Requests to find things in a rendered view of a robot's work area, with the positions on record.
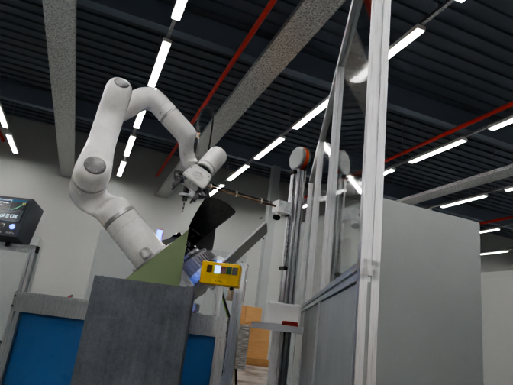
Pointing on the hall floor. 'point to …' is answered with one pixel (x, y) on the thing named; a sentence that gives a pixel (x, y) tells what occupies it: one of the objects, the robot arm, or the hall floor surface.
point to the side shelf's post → (273, 357)
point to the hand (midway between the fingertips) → (183, 192)
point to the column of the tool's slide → (286, 286)
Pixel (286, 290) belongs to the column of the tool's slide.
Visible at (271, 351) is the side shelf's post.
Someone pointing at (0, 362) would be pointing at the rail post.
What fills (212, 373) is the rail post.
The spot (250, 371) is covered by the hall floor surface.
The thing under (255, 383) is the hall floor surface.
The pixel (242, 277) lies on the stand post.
